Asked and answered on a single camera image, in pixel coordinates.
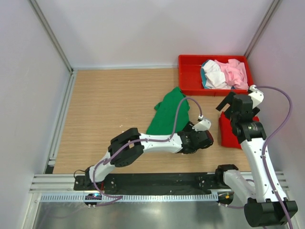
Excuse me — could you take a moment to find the green t shirt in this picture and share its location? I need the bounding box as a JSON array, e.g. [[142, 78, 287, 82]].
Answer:
[[146, 87, 190, 135]]

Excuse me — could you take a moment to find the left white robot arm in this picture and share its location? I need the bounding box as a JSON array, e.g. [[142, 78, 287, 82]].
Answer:
[[84, 119, 214, 191]]

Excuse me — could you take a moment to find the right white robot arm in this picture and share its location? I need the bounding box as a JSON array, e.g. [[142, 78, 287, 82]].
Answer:
[[214, 91, 298, 228]]

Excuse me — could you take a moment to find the white t shirt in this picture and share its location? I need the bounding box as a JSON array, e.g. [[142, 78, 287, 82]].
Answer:
[[200, 60, 232, 90]]

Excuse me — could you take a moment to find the pink t shirt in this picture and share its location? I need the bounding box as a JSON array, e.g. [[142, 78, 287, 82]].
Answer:
[[215, 59, 248, 90]]

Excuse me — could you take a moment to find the folded red t shirt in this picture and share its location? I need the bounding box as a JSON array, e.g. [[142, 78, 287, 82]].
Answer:
[[219, 111, 260, 150]]

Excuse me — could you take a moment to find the red plastic bin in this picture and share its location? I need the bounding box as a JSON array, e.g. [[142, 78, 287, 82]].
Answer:
[[178, 54, 254, 96]]

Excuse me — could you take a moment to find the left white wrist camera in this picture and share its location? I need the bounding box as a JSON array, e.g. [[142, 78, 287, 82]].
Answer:
[[192, 115, 212, 131]]

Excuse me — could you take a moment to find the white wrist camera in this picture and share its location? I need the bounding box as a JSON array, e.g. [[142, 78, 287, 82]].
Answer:
[[192, 115, 212, 131], [248, 84, 264, 108]]

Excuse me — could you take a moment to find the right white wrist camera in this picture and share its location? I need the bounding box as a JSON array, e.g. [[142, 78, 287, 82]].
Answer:
[[248, 84, 264, 108]]

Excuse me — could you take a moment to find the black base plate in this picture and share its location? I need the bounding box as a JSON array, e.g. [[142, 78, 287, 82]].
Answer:
[[73, 172, 244, 191]]

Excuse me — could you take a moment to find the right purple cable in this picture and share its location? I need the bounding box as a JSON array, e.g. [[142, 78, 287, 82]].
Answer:
[[224, 85, 294, 229]]

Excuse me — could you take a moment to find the right aluminium frame post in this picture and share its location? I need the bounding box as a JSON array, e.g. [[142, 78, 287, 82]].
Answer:
[[244, 0, 283, 59]]

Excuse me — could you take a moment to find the aluminium frame post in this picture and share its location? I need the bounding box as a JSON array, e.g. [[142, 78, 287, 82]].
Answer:
[[244, 0, 283, 59], [28, 0, 73, 74]]

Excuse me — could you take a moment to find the slotted cable duct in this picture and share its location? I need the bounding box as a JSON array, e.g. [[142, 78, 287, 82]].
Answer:
[[41, 193, 218, 202]]

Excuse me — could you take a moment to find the front aluminium rail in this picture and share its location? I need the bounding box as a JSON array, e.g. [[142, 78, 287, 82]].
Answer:
[[30, 172, 289, 193]]

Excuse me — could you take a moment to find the left aluminium frame post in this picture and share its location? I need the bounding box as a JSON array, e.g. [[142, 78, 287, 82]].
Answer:
[[28, 0, 73, 74]]

